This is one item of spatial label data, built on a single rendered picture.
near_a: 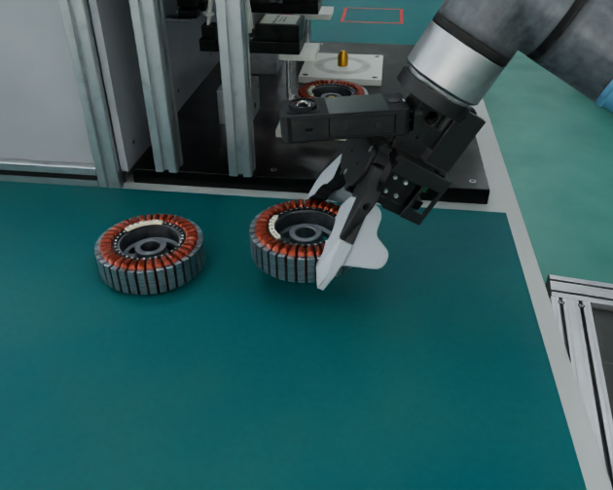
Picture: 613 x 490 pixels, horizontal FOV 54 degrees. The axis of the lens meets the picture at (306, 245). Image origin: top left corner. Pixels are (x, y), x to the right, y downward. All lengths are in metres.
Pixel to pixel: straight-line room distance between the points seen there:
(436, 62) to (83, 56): 0.44
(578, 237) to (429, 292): 1.66
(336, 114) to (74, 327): 0.32
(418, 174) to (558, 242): 1.68
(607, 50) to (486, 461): 0.33
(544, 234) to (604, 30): 1.73
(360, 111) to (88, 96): 0.39
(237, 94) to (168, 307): 0.28
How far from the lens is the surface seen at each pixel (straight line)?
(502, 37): 0.53
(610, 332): 1.54
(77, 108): 0.82
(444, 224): 0.74
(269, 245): 0.57
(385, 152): 0.54
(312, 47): 0.93
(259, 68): 1.17
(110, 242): 0.65
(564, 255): 2.15
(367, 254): 0.56
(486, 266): 0.68
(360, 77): 1.12
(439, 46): 0.53
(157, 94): 0.78
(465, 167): 0.84
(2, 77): 0.86
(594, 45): 0.53
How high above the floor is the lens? 1.13
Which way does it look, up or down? 34 degrees down
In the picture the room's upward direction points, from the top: straight up
